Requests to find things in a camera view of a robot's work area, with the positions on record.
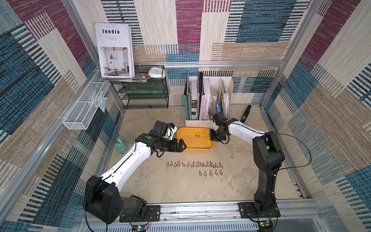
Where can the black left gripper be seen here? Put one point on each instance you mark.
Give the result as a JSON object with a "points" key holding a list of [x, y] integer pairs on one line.
{"points": [[173, 147]]}

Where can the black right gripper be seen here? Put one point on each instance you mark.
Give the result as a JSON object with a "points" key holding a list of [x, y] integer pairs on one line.
{"points": [[218, 133]]}

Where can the yellow oval storage tray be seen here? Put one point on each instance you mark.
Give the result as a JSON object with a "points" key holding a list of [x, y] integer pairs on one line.
{"points": [[193, 143]]}

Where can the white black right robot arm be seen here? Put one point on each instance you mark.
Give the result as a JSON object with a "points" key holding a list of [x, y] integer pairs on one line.
{"points": [[268, 157]]}

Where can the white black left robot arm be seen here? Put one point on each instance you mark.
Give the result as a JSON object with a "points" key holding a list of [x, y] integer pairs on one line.
{"points": [[102, 196]]}

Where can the blue booklet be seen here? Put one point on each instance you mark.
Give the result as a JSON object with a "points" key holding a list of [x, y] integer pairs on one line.
{"points": [[219, 106]]}

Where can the black stapler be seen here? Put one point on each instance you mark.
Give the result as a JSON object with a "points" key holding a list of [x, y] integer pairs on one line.
{"points": [[246, 113]]}

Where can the white pink book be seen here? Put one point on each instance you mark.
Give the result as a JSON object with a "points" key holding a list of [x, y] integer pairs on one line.
{"points": [[205, 100]]}

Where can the white perforated file organizer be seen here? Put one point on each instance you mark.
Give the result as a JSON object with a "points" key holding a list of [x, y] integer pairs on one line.
{"points": [[221, 89]]}

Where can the green folder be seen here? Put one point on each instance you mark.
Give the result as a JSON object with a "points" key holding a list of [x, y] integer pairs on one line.
{"points": [[185, 98]]}

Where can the green spray bottle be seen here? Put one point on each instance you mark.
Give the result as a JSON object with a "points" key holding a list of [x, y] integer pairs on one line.
{"points": [[120, 146]]}

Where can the white round alarm clock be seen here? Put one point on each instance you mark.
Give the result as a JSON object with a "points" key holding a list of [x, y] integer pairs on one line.
{"points": [[157, 72]]}

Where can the white Inedia magazine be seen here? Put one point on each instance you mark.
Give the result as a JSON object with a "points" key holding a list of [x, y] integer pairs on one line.
{"points": [[114, 44]]}

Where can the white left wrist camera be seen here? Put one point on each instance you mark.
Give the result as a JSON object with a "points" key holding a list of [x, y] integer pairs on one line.
{"points": [[171, 130]]}

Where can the black wire mesh shelf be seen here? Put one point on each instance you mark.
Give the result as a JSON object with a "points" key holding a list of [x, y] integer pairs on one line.
{"points": [[142, 92]]}

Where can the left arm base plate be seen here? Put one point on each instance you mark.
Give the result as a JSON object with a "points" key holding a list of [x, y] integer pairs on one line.
{"points": [[153, 213]]}

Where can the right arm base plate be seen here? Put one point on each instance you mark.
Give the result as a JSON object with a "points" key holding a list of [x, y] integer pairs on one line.
{"points": [[256, 210]]}

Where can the white wire wall basket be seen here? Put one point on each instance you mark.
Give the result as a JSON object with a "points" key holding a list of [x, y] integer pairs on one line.
{"points": [[83, 111]]}

